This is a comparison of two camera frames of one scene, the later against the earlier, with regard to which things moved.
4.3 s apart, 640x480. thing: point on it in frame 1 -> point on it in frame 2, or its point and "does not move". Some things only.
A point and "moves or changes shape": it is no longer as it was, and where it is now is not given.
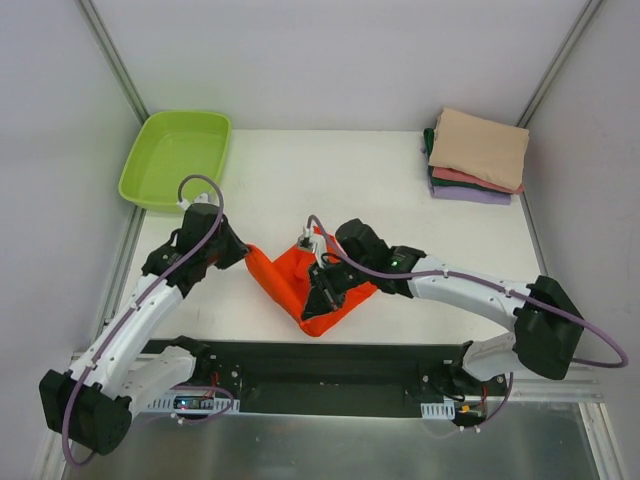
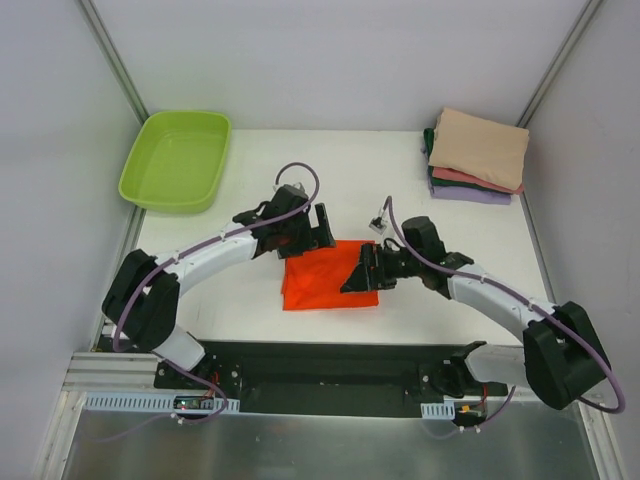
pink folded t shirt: [468, 176] does not move
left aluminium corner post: [112, 59] does not move
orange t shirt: [282, 279] moves or changes shape
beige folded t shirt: [486, 149] does not move
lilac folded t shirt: [471, 194] does not move
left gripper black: [232, 245] -> [308, 234]
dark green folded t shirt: [428, 135] does not move
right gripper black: [326, 284] -> [373, 267]
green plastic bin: [170, 149] does not move
